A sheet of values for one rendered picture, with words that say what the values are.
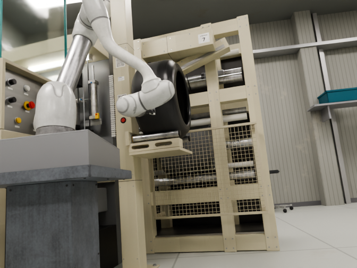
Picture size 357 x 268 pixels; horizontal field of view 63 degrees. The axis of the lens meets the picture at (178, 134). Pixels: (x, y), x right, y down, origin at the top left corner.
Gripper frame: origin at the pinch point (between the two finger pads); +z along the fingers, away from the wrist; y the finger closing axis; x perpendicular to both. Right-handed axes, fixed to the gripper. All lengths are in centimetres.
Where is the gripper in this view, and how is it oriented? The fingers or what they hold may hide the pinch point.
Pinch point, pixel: (152, 111)
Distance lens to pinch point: 178.2
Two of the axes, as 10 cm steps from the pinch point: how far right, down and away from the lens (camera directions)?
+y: -9.6, 1.3, 2.5
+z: 2.5, 0.1, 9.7
